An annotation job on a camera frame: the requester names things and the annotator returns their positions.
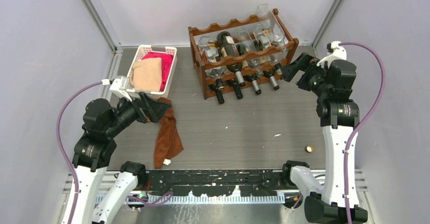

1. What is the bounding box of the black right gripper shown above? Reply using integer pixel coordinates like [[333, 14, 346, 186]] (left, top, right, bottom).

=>
[[281, 52, 331, 97]]

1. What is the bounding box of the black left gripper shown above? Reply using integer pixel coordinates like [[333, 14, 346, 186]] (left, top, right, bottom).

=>
[[106, 89, 171, 136]]

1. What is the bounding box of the dark wine bottle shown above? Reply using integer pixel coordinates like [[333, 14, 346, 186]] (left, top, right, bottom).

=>
[[236, 43, 263, 96]]

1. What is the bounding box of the dark bottle white label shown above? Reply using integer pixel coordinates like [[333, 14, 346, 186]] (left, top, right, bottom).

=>
[[227, 79, 243, 99]]

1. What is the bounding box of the clear bottle brown label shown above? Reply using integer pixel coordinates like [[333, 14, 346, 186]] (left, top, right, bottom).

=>
[[198, 36, 226, 79]]

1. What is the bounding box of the green bottle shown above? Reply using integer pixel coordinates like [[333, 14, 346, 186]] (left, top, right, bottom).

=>
[[217, 31, 245, 87]]

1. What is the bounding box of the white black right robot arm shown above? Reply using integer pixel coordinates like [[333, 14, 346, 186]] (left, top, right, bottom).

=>
[[281, 53, 368, 223]]

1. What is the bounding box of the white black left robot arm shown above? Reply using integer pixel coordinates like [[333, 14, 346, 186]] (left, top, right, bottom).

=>
[[63, 93, 171, 223]]

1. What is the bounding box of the brown wooden wine rack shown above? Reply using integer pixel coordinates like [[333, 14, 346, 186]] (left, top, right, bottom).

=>
[[188, 5, 299, 104]]

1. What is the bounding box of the peach folded cloth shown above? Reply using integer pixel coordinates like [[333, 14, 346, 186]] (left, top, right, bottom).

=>
[[130, 58, 162, 92]]

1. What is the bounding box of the brown towel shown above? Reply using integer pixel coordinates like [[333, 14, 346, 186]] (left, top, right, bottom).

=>
[[154, 97, 184, 169]]

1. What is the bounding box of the pink folded cloth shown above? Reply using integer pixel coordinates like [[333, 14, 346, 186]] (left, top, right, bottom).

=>
[[142, 52, 173, 91]]

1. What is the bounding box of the white plastic basket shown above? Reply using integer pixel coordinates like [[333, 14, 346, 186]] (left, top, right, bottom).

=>
[[126, 45, 177, 98]]

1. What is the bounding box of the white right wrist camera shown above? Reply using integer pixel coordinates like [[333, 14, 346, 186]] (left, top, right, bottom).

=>
[[316, 41, 347, 69]]

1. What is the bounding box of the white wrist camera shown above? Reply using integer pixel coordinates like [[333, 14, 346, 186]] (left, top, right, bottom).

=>
[[101, 76, 133, 102], [316, 41, 347, 69]]

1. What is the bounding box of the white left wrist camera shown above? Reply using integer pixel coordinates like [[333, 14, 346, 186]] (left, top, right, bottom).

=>
[[101, 76, 133, 102]]

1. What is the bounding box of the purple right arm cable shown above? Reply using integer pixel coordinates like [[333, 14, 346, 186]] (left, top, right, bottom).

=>
[[292, 42, 386, 224]]

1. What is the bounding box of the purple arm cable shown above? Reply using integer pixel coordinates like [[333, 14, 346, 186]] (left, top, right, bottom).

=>
[[55, 81, 174, 224], [292, 42, 386, 224]]

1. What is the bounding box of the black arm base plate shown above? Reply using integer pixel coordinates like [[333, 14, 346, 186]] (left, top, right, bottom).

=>
[[135, 169, 298, 197]]

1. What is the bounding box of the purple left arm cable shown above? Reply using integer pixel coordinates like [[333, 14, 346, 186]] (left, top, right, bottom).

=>
[[55, 81, 174, 224]]

